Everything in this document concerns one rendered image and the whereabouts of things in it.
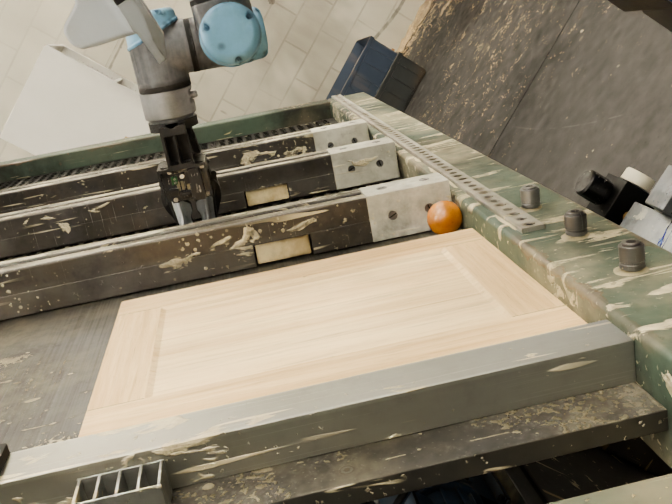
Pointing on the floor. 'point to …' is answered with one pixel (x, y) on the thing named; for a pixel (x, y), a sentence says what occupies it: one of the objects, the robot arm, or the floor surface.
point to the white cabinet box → (73, 105)
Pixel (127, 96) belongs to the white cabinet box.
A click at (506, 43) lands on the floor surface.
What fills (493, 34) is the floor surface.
